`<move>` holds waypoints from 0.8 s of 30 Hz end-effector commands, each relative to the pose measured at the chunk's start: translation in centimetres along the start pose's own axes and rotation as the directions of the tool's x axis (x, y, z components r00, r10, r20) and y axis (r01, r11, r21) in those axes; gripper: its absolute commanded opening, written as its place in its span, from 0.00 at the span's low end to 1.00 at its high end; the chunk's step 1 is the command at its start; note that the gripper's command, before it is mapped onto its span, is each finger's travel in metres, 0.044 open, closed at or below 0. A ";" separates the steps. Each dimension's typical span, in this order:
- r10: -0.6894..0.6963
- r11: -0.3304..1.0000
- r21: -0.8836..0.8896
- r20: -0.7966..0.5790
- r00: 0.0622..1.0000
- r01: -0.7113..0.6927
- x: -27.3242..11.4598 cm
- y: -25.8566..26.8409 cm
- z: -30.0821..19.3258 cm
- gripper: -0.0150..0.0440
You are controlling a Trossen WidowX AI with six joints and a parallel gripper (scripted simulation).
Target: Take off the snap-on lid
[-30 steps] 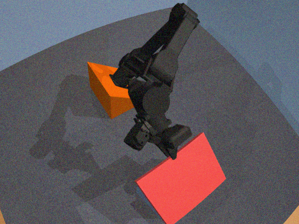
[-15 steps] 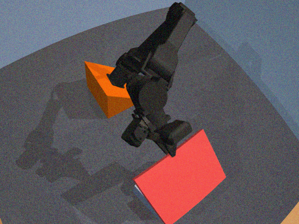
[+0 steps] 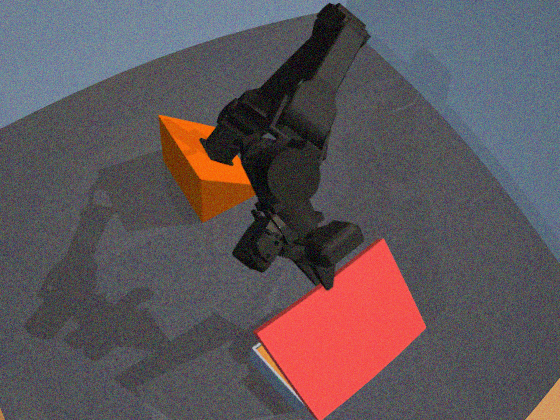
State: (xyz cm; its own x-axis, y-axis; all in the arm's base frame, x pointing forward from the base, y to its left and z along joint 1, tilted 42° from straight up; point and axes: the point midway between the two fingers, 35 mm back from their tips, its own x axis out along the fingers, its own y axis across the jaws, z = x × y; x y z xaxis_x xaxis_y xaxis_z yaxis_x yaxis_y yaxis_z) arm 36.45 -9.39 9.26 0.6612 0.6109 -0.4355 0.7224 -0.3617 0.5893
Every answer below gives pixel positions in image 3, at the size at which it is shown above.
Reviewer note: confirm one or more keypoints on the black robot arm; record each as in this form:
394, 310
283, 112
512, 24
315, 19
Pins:
299, 117

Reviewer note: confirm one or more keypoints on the red box lid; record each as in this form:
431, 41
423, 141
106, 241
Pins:
329, 344

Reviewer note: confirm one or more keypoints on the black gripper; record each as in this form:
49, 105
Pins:
316, 251

